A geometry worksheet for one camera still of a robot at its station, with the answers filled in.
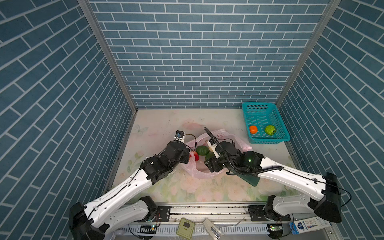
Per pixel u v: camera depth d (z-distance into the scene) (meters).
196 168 0.71
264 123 1.12
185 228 0.69
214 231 0.68
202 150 0.91
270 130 1.02
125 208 0.56
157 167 0.52
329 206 0.39
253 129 1.04
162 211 0.74
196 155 0.92
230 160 0.53
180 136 0.64
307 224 0.71
